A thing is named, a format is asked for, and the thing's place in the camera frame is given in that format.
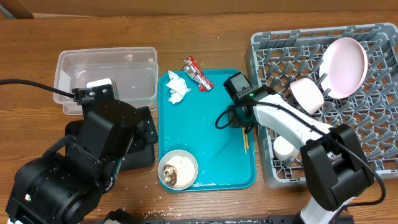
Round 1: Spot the wooden chopstick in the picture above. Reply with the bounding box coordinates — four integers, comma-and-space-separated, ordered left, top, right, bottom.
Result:
242, 128, 248, 154
244, 134, 249, 150

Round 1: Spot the white paper cup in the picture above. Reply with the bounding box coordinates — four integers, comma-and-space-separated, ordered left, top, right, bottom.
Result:
273, 136, 299, 161

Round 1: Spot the small pink bowl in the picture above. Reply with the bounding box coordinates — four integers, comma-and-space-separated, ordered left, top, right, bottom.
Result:
290, 78, 324, 114

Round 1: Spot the large pink plate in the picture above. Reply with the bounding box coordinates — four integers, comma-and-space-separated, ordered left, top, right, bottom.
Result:
319, 37, 368, 99

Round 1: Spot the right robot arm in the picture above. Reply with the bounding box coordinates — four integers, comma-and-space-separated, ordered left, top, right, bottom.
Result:
223, 72, 374, 223

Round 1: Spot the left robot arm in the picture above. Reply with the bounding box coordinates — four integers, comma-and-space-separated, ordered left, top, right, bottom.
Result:
6, 85, 158, 223

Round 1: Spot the grey dishwasher rack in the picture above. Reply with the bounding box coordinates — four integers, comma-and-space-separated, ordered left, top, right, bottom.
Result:
245, 23, 397, 179

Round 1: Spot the crumpled white napkin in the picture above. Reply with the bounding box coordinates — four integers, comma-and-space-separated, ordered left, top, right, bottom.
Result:
166, 70, 191, 105

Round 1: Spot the red silver snack wrapper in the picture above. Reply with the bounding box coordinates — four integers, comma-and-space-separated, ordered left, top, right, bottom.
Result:
183, 56, 214, 91

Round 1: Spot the teal serving tray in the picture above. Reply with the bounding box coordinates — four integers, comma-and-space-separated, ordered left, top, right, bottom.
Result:
157, 68, 257, 192

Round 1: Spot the metal bowl with food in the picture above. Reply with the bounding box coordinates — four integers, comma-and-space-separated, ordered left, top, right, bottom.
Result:
158, 150, 198, 191

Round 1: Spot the black tray bin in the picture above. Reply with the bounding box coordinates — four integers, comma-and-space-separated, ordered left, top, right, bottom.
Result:
65, 120, 155, 172

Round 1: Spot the clear plastic bin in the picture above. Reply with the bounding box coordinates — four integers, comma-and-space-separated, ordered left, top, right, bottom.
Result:
53, 47, 159, 111

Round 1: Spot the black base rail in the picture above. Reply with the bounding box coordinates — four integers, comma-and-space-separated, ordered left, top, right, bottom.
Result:
99, 209, 302, 224

